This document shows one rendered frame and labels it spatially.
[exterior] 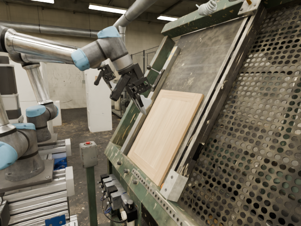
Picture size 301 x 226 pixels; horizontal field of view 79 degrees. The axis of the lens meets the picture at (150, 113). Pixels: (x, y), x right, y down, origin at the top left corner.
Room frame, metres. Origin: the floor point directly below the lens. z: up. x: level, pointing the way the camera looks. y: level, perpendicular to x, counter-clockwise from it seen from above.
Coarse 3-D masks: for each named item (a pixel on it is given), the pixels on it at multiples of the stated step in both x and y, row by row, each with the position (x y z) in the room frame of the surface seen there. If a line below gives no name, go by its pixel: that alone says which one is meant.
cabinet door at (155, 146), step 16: (160, 96) 1.36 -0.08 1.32; (176, 96) 1.20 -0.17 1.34; (192, 96) 1.08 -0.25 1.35; (160, 112) 1.25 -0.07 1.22; (176, 112) 1.12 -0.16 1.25; (192, 112) 1.01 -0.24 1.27; (144, 128) 1.29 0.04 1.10; (160, 128) 1.15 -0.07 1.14; (176, 128) 1.03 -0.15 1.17; (144, 144) 1.19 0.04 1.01; (160, 144) 1.06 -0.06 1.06; (176, 144) 0.96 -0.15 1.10; (144, 160) 1.09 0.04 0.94; (160, 160) 0.98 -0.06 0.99; (160, 176) 0.91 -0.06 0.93
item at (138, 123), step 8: (176, 48) 1.54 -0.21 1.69; (176, 56) 1.54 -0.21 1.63; (168, 64) 1.50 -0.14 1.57; (168, 72) 1.50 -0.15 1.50; (160, 80) 1.46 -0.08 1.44; (152, 96) 1.43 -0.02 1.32; (136, 120) 1.40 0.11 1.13; (136, 128) 1.36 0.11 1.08; (128, 136) 1.36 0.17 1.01; (128, 144) 1.32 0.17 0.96
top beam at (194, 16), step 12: (240, 0) 1.11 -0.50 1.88; (264, 0) 1.02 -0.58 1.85; (276, 0) 0.99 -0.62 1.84; (288, 0) 0.96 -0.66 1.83; (192, 12) 1.51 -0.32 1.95; (216, 12) 1.25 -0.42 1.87; (228, 12) 1.20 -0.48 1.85; (168, 24) 1.77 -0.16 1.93; (180, 24) 1.57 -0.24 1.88; (192, 24) 1.47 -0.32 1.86; (204, 24) 1.41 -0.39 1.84
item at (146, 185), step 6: (138, 174) 1.00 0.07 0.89; (138, 180) 0.97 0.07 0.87; (144, 180) 0.93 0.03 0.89; (144, 186) 0.91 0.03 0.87; (150, 186) 0.88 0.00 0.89; (150, 192) 0.85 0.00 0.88; (156, 192) 0.82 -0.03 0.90; (156, 198) 0.80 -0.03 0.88; (162, 198) 0.78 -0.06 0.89; (162, 204) 0.75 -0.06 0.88; (168, 210) 0.71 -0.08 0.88; (180, 222) 0.64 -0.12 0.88
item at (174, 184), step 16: (256, 0) 0.99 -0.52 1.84; (256, 16) 0.99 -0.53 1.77; (240, 32) 1.00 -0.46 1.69; (256, 32) 1.00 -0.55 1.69; (240, 48) 0.94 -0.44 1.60; (224, 64) 0.95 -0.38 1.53; (240, 64) 0.95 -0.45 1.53; (224, 80) 0.90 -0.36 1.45; (208, 96) 0.91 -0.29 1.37; (224, 96) 0.90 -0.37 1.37; (208, 112) 0.85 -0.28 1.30; (192, 128) 0.87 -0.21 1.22; (208, 128) 0.85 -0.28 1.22; (192, 144) 0.81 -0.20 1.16; (176, 160) 0.82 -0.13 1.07; (192, 160) 0.81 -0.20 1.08; (176, 176) 0.77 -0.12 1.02; (160, 192) 0.78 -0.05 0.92; (176, 192) 0.76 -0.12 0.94
